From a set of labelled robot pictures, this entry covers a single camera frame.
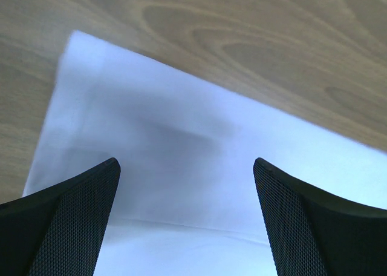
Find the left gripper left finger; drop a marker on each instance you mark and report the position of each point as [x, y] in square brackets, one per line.
[59, 230]

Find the white t shirt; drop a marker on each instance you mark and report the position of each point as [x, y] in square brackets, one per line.
[186, 203]

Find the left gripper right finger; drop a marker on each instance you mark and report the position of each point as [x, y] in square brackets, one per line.
[314, 232]

